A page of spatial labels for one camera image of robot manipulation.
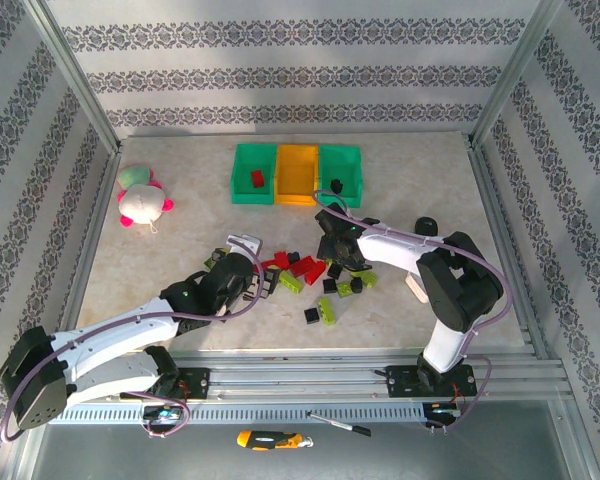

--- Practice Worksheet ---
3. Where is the beige wooden block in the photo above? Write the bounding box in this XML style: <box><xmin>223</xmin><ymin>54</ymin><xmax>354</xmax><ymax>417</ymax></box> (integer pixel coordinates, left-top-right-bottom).
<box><xmin>404</xmin><ymin>272</ymin><xmax>431</xmax><ymax>305</ymax></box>

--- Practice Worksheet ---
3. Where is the green plastic bin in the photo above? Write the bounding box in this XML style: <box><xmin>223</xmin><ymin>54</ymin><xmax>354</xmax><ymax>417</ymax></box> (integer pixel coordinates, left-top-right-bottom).
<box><xmin>229</xmin><ymin>143</ymin><xmax>280</xmax><ymax>206</ymax></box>
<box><xmin>315</xmin><ymin>143</ymin><xmax>365</xmax><ymax>209</ymax></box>

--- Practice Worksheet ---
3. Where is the silver black pen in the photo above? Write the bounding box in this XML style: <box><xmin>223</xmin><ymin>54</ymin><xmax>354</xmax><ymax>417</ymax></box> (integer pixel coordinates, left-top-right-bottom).
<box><xmin>307</xmin><ymin>410</ymin><xmax>372</xmax><ymax>435</ymax></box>

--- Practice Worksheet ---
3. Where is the yellow plastic bin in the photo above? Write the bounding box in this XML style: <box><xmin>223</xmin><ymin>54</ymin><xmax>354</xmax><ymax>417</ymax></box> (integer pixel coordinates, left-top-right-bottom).
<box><xmin>273</xmin><ymin>143</ymin><xmax>321</xmax><ymax>207</ymax></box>

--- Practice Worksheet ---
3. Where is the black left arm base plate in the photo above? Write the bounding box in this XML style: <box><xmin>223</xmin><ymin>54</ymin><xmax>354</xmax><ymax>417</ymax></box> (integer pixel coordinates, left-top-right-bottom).
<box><xmin>176</xmin><ymin>367</ymin><xmax>212</xmax><ymax>401</ymax></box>

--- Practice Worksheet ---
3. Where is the orange black utility knife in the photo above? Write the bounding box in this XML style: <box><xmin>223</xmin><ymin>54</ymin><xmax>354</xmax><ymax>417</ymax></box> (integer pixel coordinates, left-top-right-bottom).
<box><xmin>236</xmin><ymin>429</ymin><xmax>314</xmax><ymax>452</ymax></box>

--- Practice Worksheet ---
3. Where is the white pink green plush toy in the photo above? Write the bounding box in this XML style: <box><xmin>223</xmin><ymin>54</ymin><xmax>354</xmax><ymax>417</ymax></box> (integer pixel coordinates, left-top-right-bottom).
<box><xmin>116</xmin><ymin>164</ymin><xmax>175</xmax><ymax>234</ymax></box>

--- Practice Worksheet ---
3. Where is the aluminium frame post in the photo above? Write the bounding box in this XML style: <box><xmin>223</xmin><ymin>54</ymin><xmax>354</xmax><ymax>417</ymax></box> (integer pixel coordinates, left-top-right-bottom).
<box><xmin>467</xmin><ymin>0</ymin><xmax>566</xmax><ymax>146</ymax></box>
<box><xmin>22</xmin><ymin>0</ymin><xmax>124</xmax><ymax>156</ymax></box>

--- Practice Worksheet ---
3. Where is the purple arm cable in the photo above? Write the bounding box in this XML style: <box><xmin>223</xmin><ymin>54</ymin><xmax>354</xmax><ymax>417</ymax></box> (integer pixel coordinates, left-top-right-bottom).
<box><xmin>311</xmin><ymin>188</ymin><xmax>511</xmax><ymax>436</ymax></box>
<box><xmin>0</xmin><ymin>237</ymin><xmax>267</xmax><ymax>444</ymax></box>

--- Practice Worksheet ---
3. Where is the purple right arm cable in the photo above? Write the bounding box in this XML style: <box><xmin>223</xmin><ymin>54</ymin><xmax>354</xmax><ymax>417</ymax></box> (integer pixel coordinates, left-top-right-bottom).
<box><xmin>311</xmin><ymin>188</ymin><xmax>511</xmax><ymax>436</ymax></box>

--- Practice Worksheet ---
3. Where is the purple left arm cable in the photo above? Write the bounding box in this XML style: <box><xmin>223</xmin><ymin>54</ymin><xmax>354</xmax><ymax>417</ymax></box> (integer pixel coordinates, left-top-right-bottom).
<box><xmin>0</xmin><ymin>237</ymin><xmax>267</xmax><ymax>444</ymax></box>

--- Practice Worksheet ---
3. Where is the perforated metal cable duct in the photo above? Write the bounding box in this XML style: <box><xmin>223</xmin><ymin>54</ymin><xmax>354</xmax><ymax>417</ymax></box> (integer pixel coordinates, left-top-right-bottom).
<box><xmin>49</xmin><ymin>402</ymin><xmax>429</xmax><ymax>426</ymax></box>

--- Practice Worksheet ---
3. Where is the aluminium mounting rail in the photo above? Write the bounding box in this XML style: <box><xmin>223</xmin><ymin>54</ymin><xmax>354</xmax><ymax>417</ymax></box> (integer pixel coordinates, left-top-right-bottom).
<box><xmin>114</xmin><ymin>347</ymin><xmax>574</xmax><ymax>401</ymax></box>

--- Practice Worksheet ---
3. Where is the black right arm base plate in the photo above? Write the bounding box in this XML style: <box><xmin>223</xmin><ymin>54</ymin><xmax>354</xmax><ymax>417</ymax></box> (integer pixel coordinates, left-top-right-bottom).
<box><xmin>384</xmin><ymin>364</ymin><xmax>478</xmax><ymax>400</ymax></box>

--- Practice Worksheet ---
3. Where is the aluminium table side rail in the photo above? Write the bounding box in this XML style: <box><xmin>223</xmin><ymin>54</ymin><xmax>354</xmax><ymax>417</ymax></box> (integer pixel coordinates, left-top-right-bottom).
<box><xmin>464</xmin><ymin>134</ymin><xmax>576</xmax><ymax>401</ymax></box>
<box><xmin>54</xmin><ymin>144</ymin><xmax>124</xmax><ymax>331</ymax></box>

